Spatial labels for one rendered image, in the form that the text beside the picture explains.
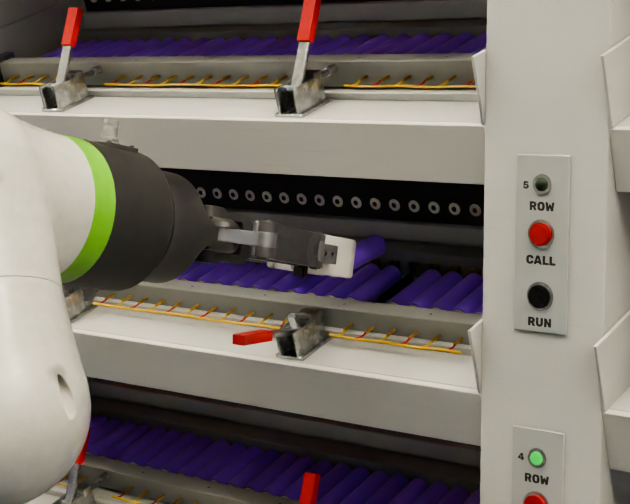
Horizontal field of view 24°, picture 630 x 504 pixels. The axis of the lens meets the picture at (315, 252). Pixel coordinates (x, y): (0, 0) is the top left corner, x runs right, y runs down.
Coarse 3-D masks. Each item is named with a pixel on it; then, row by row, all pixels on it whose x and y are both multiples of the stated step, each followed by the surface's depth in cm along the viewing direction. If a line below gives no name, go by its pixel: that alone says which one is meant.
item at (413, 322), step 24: (144, 288) 130; (168, 288) 128; (192, 288) 127; (216, 288) 126; (240, 288) 124; (168, 312) 126; (240, 312) 124; (264, 312) 122; (288, 312) 120; (336, 312) 117; (360, 312) 115; (384, 312) 114; (408, 312) 113; (432, 312) 112; (456, 312) 112; (336, 336) 115; (360, 336) 114; (408, 336) 113; (432, 336) 112; (456, 336) 111
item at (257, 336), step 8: (288, 320) 115; (296, 320) 115; (288, 328) 115; (296, 328) 115; (232, 336) 110; (240, 336) 110; (248, 336) 110; (256, 336) 111; (264, 336) 112; (272, 336) 112; (280, 336) 113; (240, 344) 110; (248, 344) 110
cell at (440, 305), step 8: (464, 280) 118; (472, 280) 118; (480, 280) 118; (456, 288) 117; (464, 288) 117; (472, 288) 117; (448, 296) 116; (456, 296) 116; (464, 296) 116; (440, 304) 115; (448, 304) 115; (456, 304) 115
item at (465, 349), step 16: (112, 304) 132; (128, 304) 131; (144, 304) 130; (256, 320) 122; (272, 320) 121; (352, 336) 116; (368, 336) 115; (384, 336) 114; (400, 336) 114; (448, 352) 111; (464, 352) 110
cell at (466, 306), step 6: (480, 288) 116; (474, 294) 115; (480, 294) 115; (462, 300) 115; (468, 300) 114; (474, 300) 114; (480, 300) 115; (456, 306) 114; (462, 306) 113; (468, 306) 114; (474, 306) 114; (468, 312) 113
